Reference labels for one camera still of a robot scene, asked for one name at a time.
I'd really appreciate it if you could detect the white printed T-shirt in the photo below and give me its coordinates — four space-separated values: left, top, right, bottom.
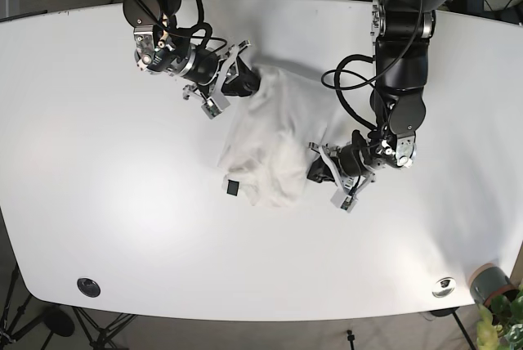
218 63 355 209

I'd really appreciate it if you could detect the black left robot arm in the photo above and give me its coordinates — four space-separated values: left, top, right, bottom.
307 0 447 212

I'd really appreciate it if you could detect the black table grommet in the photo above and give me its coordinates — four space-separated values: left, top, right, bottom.
77 277 101 298

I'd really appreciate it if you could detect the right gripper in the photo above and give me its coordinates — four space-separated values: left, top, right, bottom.
135 35 261 119

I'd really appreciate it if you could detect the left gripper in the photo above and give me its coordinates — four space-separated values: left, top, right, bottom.
306 127 416 213

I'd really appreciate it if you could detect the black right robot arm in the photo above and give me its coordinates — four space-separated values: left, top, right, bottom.
123 0 261 119

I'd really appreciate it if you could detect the grey plant pot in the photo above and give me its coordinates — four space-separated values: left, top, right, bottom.
468 263 519 307

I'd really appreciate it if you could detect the silver table grommet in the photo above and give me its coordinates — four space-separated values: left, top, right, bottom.
431 277 456 298

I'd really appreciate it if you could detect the green potted plant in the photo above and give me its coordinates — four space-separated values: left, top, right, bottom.
476 289 522 350

